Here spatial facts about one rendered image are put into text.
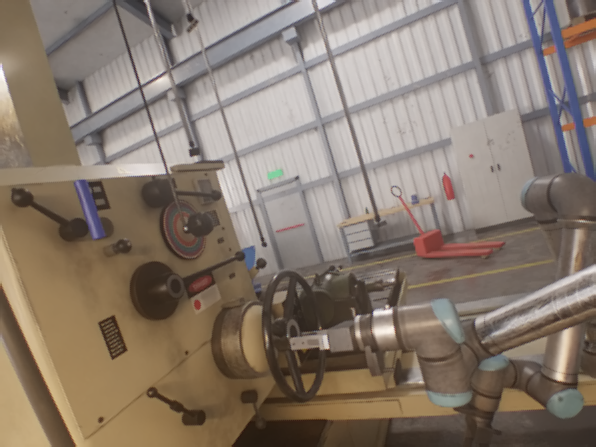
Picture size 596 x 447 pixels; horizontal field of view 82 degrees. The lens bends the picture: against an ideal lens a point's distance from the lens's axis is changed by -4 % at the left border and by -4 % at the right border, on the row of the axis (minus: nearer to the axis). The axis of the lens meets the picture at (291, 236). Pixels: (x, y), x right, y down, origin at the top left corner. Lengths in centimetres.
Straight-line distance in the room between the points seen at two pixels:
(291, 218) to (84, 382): 827
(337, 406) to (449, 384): 113
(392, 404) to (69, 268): 143
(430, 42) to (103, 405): 835
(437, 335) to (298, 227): 821
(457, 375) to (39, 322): 79
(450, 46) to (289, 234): 534
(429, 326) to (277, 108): 850
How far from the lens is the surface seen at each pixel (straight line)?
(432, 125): 829
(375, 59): 860
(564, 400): 125
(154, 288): 90
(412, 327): 76
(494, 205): 781
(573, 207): 117
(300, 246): 897
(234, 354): 106
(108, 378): 86
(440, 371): 80
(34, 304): 79
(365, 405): 184
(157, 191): 97
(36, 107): 181
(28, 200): 78
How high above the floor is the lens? 166
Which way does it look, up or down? 5 degrees down
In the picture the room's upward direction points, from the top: 17 degrees counter-clockwise
